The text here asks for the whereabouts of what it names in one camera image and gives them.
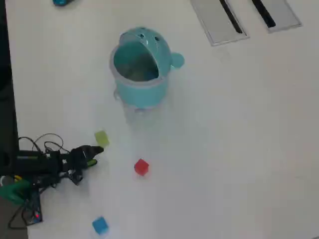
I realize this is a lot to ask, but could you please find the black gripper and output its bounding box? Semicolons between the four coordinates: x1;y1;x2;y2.
59;145;104;186

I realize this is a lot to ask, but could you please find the green cube block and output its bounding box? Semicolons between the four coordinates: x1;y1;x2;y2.
94;129;110;147

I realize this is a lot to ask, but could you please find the red cube block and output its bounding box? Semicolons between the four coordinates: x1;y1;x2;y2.
134;158;150;177

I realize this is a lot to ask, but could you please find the blue cube block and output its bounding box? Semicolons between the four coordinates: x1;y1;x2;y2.
91;216;110;236

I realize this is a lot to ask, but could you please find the teal whale-shaped trash bin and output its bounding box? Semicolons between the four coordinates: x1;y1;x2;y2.
109;26;185;116

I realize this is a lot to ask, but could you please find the blue circuit board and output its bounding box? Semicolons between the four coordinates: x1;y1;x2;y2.
23;191;43;225

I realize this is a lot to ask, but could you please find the green table clamp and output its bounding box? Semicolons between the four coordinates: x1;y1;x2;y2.
0;175;32;206

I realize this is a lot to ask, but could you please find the small teal object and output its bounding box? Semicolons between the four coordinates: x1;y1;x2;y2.
52;0;75;7

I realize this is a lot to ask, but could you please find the metal desk grommet plate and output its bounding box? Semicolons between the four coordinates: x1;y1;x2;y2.
249;0;303;34
190;0;250;47

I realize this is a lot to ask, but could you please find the black looped servo cable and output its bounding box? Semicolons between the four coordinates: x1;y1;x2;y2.
18;133;71;154

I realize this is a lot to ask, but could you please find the black power cable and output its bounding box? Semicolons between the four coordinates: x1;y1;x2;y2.
8;199;28;230

